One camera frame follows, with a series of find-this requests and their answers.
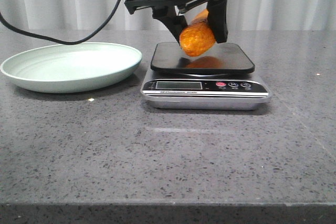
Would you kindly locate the orange corn cob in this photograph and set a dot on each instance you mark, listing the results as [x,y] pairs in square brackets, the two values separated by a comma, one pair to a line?
[198,36]

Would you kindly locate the silver digital kitchen scale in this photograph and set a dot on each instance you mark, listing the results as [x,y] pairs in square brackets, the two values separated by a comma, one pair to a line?
[223,78]

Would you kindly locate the pale green plate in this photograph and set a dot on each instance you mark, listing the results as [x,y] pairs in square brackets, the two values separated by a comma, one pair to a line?
[72,69]

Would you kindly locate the white pleated curtain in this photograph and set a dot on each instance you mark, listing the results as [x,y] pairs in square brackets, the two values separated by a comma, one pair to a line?
[168,1]

